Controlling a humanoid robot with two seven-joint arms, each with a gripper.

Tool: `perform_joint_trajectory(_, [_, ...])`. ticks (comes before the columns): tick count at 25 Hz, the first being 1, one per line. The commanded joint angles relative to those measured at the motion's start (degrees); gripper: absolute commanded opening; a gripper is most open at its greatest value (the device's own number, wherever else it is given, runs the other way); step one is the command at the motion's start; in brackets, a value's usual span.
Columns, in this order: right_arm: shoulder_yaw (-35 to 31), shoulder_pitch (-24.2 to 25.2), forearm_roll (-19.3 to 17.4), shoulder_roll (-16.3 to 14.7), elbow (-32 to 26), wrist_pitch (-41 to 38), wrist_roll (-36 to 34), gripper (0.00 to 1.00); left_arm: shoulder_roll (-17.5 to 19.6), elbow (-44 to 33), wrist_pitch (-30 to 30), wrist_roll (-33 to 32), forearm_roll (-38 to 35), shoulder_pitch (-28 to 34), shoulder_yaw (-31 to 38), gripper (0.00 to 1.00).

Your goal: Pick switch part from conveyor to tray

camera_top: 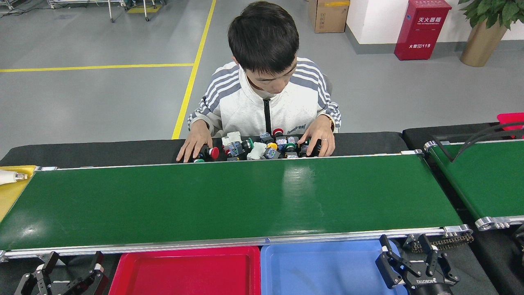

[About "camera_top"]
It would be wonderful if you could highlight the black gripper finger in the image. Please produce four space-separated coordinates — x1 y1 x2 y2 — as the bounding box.
420 240 460 286
14 251 60 295
375 234 416 289
61 251 109 295

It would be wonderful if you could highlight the blue plastic tray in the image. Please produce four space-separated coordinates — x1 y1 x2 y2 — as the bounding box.
260 240 408 295

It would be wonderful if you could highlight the yellow plastic tray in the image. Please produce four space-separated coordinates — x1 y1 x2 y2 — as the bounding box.
0 165 37 222

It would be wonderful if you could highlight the red plastic tray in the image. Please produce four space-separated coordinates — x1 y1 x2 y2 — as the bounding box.
108 246 261 295

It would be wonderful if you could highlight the short green conveyor belt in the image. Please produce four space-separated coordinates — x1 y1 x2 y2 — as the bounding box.
424 139 524 231

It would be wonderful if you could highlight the long green conveyor belt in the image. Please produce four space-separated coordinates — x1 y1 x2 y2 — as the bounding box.
0 152 474 263

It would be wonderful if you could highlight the person's left hand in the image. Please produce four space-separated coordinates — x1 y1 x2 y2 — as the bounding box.
298 116 336 158

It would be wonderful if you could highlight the person's right hand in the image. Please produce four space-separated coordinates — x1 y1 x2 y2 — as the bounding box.
176 120 213 163

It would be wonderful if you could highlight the white nozzle with metal tip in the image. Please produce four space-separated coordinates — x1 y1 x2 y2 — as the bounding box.
0 170 28 186

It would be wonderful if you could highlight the red plastic bin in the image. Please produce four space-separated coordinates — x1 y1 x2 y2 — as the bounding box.
497 113 524 138

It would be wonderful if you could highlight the person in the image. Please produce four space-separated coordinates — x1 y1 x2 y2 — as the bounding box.
187 1 342 140

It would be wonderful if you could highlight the potted plant in gold pot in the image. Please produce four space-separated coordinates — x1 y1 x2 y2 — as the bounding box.
458 0 524 67

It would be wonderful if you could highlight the red fire extinguisher box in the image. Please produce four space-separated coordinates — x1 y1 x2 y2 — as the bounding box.
394 0 452 61

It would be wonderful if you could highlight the cardboard box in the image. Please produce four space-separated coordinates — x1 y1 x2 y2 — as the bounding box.
308 0 351 33

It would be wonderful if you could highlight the white stand on wheels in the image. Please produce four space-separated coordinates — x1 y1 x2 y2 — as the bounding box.
46 0 160 23

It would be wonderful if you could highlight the black conveyor drive chain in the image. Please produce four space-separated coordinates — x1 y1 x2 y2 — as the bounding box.
411 234 474 252

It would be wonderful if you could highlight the black conveyor guide bracket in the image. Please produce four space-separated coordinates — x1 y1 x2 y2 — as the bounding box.
433 122 524 162

